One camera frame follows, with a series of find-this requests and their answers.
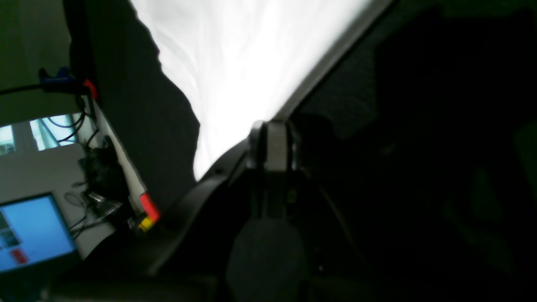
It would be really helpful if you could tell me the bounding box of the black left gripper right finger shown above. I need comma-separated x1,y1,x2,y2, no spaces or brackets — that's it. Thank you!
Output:
266,120,420,302

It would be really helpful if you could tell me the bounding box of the white printed t-shirt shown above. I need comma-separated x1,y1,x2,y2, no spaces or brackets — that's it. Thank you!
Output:
130,0,391,180

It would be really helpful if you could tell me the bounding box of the orange black clamp far left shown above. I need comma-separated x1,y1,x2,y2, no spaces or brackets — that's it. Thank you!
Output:
38,67,99,99

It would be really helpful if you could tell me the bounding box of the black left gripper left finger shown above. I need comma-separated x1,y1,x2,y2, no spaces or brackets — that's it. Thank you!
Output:
138,121,267,302

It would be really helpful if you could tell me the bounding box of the laptop with blue screen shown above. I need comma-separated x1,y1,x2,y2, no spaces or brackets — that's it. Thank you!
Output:
0,192,81,274

